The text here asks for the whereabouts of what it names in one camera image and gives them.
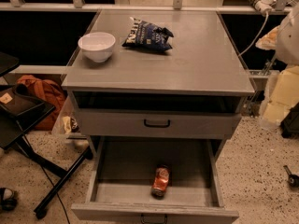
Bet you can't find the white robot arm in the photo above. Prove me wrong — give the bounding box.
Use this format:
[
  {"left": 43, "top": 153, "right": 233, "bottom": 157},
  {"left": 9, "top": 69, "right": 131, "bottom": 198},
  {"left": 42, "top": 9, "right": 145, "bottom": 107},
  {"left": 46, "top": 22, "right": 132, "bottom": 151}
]
[{"left": 255, "top": 5, "right": 299, "bottom": 131}]

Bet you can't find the black floor tool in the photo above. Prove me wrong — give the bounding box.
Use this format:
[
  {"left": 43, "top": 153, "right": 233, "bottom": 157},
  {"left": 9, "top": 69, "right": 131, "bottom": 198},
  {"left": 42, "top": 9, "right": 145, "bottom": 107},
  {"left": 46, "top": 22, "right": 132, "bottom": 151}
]
[{"left": 283, "top": 165, "right": 299, "bottom": 188}]

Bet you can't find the black folding chair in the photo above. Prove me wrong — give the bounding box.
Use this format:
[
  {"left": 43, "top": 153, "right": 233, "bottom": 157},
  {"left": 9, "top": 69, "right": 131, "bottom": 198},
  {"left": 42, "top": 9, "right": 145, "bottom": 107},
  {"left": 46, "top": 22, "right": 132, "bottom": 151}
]
[{"left": 0, "top": 51, "right": 93, "bottom": 220}]

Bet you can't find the orange backpack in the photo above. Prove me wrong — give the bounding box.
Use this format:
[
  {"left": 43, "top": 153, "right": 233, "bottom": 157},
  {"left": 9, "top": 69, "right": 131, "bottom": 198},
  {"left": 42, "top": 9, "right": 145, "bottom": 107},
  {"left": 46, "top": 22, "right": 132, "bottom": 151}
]
[{"left": 17, "top": 75, "right": 66, "bottom": 131}]

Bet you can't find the grey middle drawer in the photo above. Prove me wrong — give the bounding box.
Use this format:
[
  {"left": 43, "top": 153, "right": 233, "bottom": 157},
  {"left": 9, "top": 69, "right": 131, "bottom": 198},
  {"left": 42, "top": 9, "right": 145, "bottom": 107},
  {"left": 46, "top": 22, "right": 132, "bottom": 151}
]
[{"left": 76, "top": 109, "right": 241, "bottom": 139}]

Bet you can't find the clear plastic snack bag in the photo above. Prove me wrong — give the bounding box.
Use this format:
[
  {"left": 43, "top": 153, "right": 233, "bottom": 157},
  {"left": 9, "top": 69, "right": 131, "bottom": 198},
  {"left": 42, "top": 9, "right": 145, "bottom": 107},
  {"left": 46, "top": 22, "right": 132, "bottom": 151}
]
[{"left": 51, "top": 98, "right": 79, "bottom": 137}]

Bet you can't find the black sandal foot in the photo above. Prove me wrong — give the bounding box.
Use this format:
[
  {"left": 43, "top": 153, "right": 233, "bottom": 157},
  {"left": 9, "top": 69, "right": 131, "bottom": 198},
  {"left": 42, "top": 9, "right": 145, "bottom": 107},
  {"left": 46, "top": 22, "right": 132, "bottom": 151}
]
[{"left": 0, "top": 188, "right": 17, "bottom": 211}]

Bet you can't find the blue chip bag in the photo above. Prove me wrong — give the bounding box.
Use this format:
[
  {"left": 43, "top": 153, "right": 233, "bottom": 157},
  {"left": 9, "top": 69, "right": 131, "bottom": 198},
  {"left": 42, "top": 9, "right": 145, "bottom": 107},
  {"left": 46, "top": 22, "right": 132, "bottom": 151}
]
[{"left": 122, "top": 18, "right": 174, "bottom": 52}]

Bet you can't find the white power cable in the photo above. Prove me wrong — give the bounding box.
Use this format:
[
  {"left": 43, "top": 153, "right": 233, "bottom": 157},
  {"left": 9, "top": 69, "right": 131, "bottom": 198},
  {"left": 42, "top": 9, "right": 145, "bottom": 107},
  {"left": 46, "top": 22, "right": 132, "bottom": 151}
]
[{"left": 237, "top": 11, "right": 270, "bottom": 58}]

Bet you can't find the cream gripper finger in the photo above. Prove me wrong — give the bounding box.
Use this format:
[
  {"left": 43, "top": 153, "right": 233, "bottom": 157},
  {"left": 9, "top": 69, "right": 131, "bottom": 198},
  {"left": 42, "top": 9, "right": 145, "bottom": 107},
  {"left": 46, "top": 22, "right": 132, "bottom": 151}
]
[{"left": 255, "top": 26, "right": 278, "bottom": 50}]

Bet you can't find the grey open bottom drawer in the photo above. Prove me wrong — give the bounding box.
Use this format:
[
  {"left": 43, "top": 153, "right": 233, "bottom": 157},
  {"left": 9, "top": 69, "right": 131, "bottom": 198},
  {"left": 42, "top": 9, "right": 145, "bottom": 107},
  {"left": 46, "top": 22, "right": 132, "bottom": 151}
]
[{"left": 72, "top": 137, "right": 239, "bottom": 224}]

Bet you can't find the white bowl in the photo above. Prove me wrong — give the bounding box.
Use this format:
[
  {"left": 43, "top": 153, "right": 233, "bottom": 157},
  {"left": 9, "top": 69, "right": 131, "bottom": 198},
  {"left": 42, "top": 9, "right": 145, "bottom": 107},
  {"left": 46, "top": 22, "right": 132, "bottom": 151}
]
[{"left": 78, "top": 32, "right": 116, "bottom": 63}]

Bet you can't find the grey drawer cabinet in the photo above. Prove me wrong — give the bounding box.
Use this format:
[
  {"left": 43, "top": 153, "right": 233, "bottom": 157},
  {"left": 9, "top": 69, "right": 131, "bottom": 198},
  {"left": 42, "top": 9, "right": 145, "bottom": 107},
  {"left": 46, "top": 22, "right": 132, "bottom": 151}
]
[{"left": 63, "top": 10, "right": 254, "bottom": 155}]

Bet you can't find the red coke can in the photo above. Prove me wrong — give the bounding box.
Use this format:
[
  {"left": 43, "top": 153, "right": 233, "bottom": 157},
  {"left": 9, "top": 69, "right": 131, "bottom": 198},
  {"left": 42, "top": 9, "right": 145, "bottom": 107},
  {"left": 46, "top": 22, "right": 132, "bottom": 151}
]
[{"left": 151, "top": 165, "right": 170, "bottom": 198}]

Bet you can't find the white power strip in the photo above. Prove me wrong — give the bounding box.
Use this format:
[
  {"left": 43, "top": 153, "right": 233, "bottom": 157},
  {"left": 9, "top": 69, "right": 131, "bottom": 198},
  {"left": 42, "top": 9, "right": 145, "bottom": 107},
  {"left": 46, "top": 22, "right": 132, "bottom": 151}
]
[{"left": 249, "top": 0, "right": 275, "bottom": 15}]

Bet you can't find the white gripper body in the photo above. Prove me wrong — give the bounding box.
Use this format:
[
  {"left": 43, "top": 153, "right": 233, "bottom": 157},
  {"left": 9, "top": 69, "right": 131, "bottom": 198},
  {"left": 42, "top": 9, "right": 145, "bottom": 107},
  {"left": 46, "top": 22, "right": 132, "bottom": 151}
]
[{"left": 259, "top": 66, "right": 299, "bottom": 132}]

